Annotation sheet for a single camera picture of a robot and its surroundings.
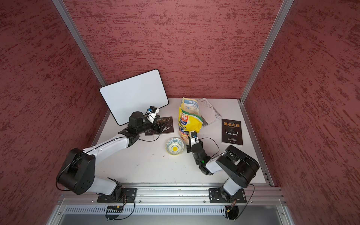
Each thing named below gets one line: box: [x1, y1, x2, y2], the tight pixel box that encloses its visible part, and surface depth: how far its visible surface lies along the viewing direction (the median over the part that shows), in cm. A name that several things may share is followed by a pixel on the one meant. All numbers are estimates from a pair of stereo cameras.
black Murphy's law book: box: [221, 118, 244, 146], surface depth 102 cm
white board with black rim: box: [99, 69, 170, 126], surface depth 94 cm
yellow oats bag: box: [178, 97, 203, 144], surface depth 87 cm
